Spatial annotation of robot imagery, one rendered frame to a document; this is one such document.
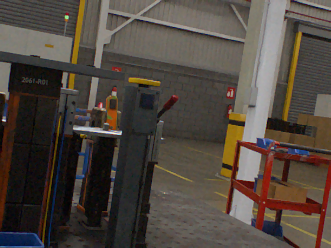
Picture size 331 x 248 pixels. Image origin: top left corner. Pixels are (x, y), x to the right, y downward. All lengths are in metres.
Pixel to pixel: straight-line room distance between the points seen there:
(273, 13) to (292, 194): 2.38
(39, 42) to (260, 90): 5.12
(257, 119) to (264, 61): 0.59
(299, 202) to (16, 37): 6.83
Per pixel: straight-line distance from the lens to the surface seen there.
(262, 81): 5.33
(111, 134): 1.51
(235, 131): 8.49
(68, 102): 1.34
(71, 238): 1.50
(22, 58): 1.11
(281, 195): 3.51
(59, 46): 9.55
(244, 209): 5.43
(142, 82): 1.24
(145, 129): 1.24
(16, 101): 1.15
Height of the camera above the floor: 1.11
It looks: 3 degrees down
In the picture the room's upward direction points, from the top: 9 degrees clockwise
